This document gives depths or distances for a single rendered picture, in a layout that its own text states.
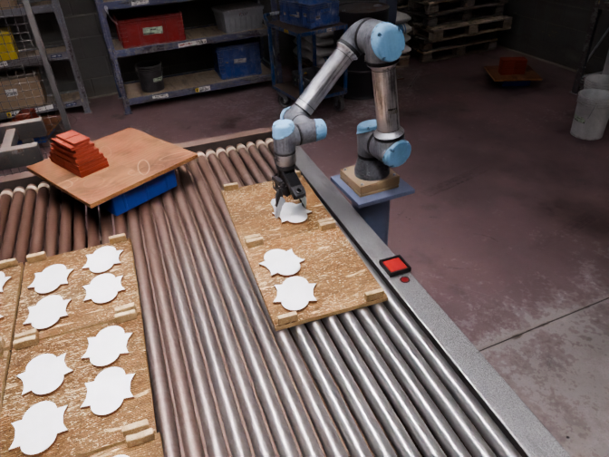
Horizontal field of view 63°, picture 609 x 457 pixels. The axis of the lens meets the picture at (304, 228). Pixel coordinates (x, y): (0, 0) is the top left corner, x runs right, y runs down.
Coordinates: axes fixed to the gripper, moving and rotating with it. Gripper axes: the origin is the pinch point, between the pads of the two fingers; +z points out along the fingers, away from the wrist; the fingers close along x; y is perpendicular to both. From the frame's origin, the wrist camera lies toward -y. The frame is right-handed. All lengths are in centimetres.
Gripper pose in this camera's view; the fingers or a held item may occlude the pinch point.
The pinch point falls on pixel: (291, 213)
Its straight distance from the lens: 188.2
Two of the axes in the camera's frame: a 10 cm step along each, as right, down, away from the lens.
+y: -5.1, -4.7, 7.2
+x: -8.6, 3.2, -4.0
